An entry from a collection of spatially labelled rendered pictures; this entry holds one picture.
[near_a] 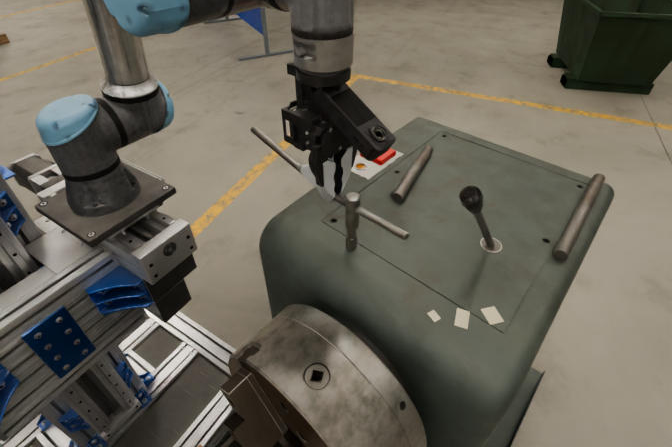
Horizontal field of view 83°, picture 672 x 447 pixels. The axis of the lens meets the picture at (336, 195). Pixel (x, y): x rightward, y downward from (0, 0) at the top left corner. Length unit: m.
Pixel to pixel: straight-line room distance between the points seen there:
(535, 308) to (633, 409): 1.63
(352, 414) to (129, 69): 0.76
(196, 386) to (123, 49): 1.29
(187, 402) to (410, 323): 1.28
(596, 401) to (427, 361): 1.65
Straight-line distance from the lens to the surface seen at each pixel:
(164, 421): 1.74
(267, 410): 0.63
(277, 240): 0.69
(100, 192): 0.97
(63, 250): 1.10
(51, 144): 0.94
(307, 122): 0.51
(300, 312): 0.62
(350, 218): 0.59
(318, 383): 0.54
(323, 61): 0.47
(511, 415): 1.37
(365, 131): 0.48
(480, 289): 0.63
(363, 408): 0.55
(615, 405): 2.22
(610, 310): 2.55
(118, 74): 0.93
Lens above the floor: 1.73
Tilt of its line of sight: 39 degrees down
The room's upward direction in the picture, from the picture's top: straight up
